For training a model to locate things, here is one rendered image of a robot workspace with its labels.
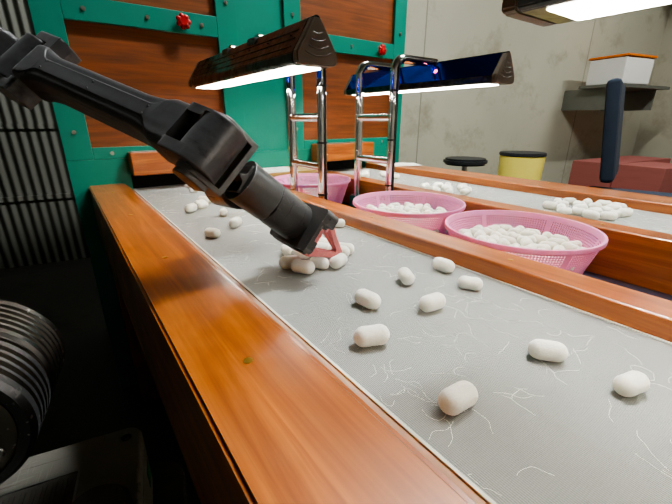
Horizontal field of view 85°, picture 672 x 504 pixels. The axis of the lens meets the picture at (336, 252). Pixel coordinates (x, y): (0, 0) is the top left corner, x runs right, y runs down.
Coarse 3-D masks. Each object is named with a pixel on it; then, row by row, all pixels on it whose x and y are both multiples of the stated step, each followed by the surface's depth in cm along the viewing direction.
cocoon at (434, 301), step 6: (432, 294) 43; (438, 294) 43; (420, 300) 43; (426, 300) 42; (432, 300) 42; (438, 300) 43; (444, 300) 43; (420, 306) 43; (426, 306) 42; (432, 306) 42; (438, 306) 43
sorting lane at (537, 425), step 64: (256, 256) 61; (384, 256) 61; (320, 320) 42; (384, 320) 42; (448, 320) 42; (512, 320) 42; (576, 320) 42; (384, 384) 32; (448, 384) 32; (512, 384) 32; (576, 384) 32; (448, 448) 25; (512, 448) 25; (576, 448) 25; (640, 448) 25
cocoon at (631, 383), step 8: (616, 376) 30; (624, 376) 30; (632, 376) 30; (640, 376) 30; (616, 384) 30; (624, 384) 29; (632, 384) 29; (640, 384) 29; (648, 384) 30; (624, 392) 29; (632, 392) 29; (640, 392) 30
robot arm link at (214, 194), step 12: (252, 144) 44; (240, 156) 44; (180, 168) 40; (192, 168) 40; (228, 168) 44; (240, 168) 44; (192, 180) 40; (204, 180) 41; (228, 180) 43; (204, 192) 45; (216, 192) 42; (216, 204) 53; (228, 204) 49
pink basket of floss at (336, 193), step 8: (280, 176) 128; (288, 176) 131; (304, 176) 134; (312, 176) 134; (328, 176) 133; (336, 176) 131; (344, 176) 128; (288, 184) 111; (328, 184) 111; (336, 184) 113; (344, 184) 116; (304, 192) 111; (312, 192) 111; (328, 192) 113; (336, 192) 115; (344, 192) 120; (336, 200) 117
